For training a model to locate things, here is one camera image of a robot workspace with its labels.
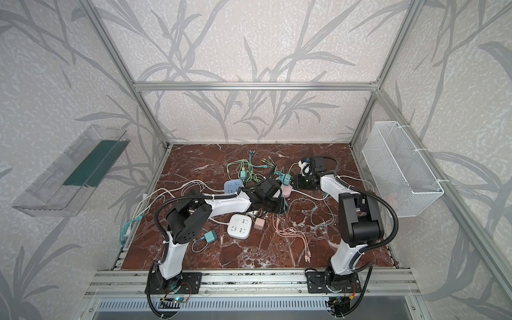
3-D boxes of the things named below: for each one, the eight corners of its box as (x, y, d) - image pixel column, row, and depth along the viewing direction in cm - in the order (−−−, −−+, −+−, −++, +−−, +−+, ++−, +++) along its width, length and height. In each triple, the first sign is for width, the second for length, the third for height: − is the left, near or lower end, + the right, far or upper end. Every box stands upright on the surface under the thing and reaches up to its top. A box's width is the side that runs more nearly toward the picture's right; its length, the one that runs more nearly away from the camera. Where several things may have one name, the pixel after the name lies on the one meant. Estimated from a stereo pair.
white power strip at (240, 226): (227, 239, 87) (226, 236, 84) (230, 217, 93) (229, 214, 90) (251, 238, 87) (251, 236, 84) (252, 217, 93) (252, 214, 90)
